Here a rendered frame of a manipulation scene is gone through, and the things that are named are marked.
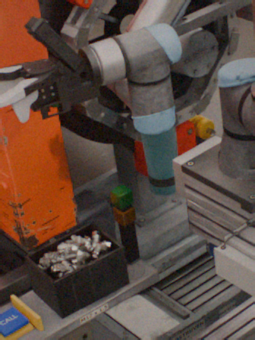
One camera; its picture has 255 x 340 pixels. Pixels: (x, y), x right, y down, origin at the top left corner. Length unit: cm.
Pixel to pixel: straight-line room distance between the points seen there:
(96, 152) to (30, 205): 141
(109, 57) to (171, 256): 138
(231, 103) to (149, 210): 108
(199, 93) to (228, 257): 87
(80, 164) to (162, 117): 201
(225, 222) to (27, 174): 49
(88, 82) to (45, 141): 69
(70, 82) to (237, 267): 56
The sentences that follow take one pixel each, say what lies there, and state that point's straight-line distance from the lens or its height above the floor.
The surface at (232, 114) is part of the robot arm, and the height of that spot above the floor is 96.
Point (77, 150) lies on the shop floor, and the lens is 380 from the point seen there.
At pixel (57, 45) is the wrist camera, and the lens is 161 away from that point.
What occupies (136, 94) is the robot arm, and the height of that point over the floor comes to 114.
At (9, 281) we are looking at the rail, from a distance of 257.
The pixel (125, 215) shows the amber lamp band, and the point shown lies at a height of 60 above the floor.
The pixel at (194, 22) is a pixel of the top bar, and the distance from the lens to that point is 237.
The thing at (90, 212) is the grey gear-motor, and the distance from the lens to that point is 274.
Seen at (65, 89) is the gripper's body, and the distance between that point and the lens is 162.
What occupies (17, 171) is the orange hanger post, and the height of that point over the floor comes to 75.
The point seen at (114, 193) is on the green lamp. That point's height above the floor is 66.
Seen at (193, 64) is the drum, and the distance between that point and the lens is 247.
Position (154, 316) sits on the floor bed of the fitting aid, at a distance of 285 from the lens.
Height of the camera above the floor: 195
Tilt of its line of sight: 32 degrees down
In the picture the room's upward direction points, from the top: 9 degrees counter-clockwise
